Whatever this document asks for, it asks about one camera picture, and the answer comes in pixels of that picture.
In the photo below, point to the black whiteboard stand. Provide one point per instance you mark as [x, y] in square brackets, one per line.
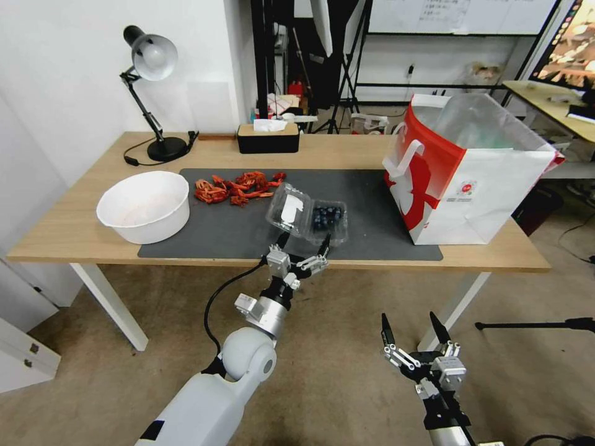
[548, 28]

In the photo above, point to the dark blueberries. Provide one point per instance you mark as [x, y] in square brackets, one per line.
[327, 217]

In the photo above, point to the white whiteboard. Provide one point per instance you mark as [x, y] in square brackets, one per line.
[465, 16]

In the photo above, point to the dark grey desk mat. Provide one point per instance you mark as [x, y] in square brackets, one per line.
[367, 218]

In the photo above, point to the red and white takeout bag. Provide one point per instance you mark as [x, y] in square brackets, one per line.
[469, 195]

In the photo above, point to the white round bowl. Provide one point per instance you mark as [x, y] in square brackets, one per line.
[144, 209]

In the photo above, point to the black desk lamp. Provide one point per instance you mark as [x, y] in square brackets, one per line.
[151, 55]

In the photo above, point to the black tripod leg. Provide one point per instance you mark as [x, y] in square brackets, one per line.
[534, 325]

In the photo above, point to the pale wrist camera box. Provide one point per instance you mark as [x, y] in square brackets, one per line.
[448, 369]
[279, 264]

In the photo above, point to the wooden side table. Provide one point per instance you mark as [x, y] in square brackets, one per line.
[534, 100]

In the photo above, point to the wooden table with white legs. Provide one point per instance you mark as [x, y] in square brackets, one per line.
[325, 151]

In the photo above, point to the black tissue box wooden lid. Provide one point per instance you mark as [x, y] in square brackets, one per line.
[267, 141]

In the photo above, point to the white tissue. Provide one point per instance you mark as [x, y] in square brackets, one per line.
[268, 125]

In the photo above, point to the brown cardboard box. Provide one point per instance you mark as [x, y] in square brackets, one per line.
[284, 103]

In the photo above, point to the clear plastic takeout container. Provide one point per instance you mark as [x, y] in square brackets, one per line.
[290, 209]

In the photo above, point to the black metal rack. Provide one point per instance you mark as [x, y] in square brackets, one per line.
[262, 51]

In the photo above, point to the clear plastic packaging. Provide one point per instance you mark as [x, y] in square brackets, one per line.
[469, 121]

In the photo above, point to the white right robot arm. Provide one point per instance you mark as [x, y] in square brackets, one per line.
[448, 437]

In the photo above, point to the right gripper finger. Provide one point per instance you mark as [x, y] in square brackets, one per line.
[441, 337]
[395, 350]

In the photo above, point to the red canister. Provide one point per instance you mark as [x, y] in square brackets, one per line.
[297, 88]

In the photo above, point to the white cabinet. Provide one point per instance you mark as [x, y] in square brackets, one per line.
[23, 320]

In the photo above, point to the black tripod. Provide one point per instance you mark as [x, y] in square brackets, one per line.
[346, 88]

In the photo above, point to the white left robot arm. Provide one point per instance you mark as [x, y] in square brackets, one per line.
[241, 355]

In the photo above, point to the white photo softbox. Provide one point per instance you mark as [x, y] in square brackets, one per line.
[325, 23]

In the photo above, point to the computer monitor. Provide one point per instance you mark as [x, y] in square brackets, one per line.
[569, 42]

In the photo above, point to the white plastic bag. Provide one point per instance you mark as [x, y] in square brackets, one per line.
[367, 123]

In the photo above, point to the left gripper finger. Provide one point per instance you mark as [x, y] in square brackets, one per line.
[281, 240]
[312, 264]

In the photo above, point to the black bin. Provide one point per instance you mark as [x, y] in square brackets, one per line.
[539, 209]

